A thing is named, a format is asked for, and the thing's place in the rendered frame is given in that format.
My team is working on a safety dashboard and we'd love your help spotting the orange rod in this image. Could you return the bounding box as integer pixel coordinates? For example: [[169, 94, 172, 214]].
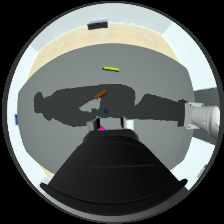
[[94, 90, 106, 99]]

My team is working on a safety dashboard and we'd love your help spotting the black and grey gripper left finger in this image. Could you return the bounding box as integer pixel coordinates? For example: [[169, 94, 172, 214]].
[[87, 118, 100, 133]]

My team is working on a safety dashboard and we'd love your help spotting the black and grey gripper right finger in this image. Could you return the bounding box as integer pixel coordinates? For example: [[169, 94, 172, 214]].
[[120, 116, 133, 130]]

